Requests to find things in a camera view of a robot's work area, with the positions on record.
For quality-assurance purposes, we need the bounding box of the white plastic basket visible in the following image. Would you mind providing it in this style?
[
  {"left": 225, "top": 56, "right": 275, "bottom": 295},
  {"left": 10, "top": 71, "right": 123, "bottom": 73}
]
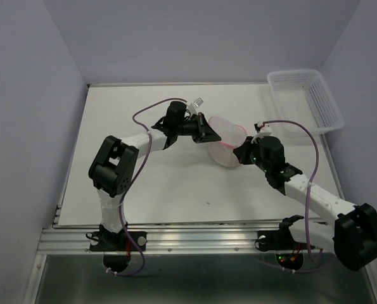
[{"left": 267, "top": 69, "right": 345, "bottom": 136}]

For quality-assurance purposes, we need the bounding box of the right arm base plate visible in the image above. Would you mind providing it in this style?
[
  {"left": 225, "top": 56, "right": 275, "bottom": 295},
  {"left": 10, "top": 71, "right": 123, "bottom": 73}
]
[{"left": 254, "top": 215, "right": 307, "bottom": 252}]

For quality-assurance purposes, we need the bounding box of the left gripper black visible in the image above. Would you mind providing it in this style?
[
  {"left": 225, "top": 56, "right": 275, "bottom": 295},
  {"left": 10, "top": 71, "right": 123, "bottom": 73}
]
[{"left": 175, "top": 111, "right": 220, "bottom": 143}]

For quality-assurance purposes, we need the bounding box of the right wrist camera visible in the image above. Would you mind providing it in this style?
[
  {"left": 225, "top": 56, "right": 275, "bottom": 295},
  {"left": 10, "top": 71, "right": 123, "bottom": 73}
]
[{"left": 253, "top": 122, "right": 272, "bottom": 140}]

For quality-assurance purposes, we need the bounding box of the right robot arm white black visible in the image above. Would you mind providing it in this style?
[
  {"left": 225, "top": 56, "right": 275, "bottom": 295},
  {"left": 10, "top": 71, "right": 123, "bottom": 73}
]
[{"left": 233, "top": 136, "right": 377, "bottom": 271}]

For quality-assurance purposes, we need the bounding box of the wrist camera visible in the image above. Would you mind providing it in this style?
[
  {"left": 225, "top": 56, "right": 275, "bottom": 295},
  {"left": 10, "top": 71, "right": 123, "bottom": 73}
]
[
  {"left": 253, "top": 122, "right": 272, "bottom": 140},
  {"left": 188, "top": 98, "right": 203, "bottom": 115}
]

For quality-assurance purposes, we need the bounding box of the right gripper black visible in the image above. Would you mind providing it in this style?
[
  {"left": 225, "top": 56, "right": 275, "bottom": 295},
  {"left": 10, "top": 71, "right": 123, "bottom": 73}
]
[{"left": 234, "top": 136, "right": 270, "bottom": 172}]

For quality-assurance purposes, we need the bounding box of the white mesh laundry bag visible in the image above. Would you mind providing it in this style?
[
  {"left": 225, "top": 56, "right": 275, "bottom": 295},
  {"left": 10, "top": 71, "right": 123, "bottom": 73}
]
[{"left": 208, "top": 116, "right": 247, "bottom": 168}]

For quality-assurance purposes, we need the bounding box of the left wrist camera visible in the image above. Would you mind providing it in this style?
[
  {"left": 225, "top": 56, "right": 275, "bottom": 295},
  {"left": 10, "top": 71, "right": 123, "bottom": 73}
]
[{"left": 188, "top": 98, "right": 203, "bottom": 115}]

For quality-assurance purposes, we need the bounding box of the aluminium rail frame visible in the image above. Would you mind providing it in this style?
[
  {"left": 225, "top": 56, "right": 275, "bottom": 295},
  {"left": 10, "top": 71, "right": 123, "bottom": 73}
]
[{"left": 23, "top": 82, "right": 377, "bottom": 304}]

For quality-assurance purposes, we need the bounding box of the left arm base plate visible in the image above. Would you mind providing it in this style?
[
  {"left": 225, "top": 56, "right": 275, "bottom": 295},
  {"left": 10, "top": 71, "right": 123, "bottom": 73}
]
[{"left": 85, "top": 231, "right": 137, "bottom": 252}]

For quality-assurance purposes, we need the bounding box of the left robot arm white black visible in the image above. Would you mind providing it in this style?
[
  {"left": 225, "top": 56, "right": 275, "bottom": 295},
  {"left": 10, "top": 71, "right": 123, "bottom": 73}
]
[{"left": 86, "top": 98, "right": 221, "bottom": 250}]

